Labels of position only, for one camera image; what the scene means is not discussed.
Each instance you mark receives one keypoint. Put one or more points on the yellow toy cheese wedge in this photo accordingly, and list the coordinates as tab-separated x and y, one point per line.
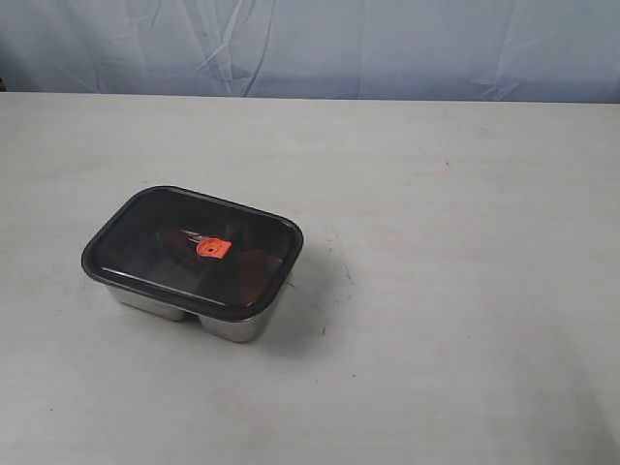
255	271

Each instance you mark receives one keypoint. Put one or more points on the dark transparent lunch box lid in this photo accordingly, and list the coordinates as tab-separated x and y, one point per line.
207	256

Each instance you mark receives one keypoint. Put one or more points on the red toy sausage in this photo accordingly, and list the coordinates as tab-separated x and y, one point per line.
179	244

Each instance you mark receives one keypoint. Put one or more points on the stainless steel lunch box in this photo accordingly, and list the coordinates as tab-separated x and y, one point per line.
243	331

